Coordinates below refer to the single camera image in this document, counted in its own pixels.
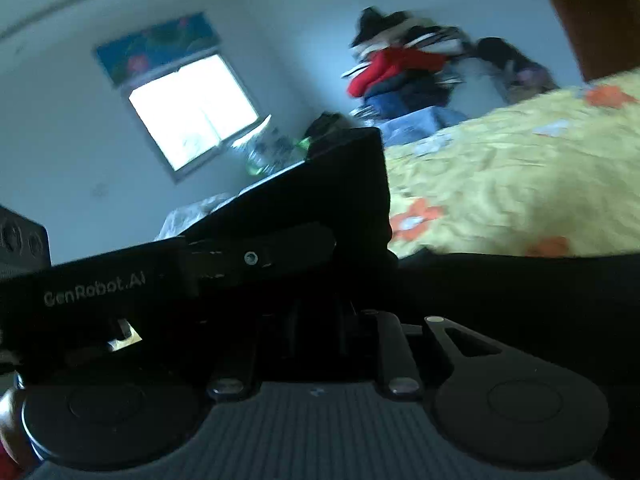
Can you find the bright sliding window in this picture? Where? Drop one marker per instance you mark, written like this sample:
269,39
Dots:
193,110

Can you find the blue lotus window blind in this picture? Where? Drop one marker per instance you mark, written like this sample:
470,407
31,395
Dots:
136,54

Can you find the blue grey blanket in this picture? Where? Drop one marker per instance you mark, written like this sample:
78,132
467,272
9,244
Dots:
211,211

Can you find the black and purple bag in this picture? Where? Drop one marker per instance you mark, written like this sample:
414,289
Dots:
517,77

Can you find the pile of clothes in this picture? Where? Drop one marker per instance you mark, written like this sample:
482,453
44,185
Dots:
405,75

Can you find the black pants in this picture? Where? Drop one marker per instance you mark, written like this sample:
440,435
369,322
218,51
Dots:
308,249

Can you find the brown wooden door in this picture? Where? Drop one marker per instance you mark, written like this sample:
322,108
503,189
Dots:
604,34

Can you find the person's left hand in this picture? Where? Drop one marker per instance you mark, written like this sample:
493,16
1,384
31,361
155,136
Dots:
14,437

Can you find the yellow floral bed quilt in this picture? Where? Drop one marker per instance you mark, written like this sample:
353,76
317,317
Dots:
562,165

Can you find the floral white pillow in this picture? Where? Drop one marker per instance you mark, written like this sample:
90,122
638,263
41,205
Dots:
266,150

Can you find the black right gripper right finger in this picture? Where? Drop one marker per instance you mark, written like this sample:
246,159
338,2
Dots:
493,401

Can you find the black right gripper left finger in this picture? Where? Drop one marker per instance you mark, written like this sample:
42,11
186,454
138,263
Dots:
120,425

